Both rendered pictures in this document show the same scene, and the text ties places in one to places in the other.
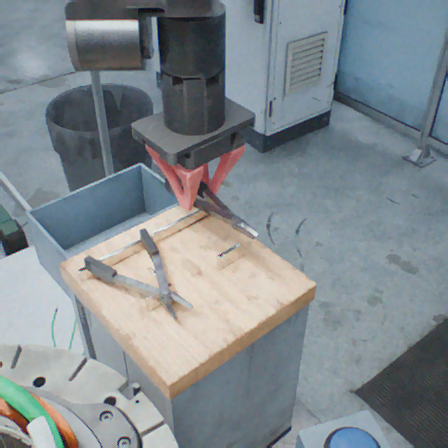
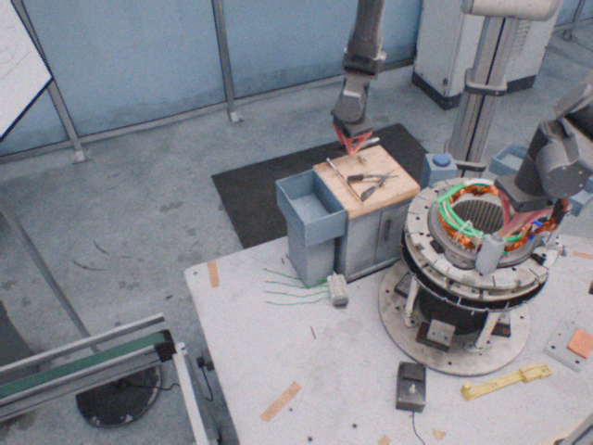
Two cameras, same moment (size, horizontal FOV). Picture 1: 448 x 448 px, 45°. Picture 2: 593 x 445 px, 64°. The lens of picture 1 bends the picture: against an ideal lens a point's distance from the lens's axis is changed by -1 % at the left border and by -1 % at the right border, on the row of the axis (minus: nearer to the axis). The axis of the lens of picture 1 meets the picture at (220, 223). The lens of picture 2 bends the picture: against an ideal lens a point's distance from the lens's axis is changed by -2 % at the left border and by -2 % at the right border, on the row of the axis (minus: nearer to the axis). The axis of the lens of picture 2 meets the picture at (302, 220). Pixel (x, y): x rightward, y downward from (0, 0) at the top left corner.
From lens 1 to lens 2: 1.08 m
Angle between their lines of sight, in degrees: 53
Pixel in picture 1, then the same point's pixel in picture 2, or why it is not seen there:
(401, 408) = not seen: hidden behind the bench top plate
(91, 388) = (430, 195)
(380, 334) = (218, 238)
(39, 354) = (414, 207)
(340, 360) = not seen: hidden behind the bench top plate
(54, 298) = (257, 303)
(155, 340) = (399, 187)
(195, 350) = (406, 178)
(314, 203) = (82, 231)
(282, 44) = not seen: outside the picture
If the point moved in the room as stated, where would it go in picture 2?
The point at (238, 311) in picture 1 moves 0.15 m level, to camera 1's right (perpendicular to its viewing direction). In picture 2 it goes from (389, 165) to (397, 132)
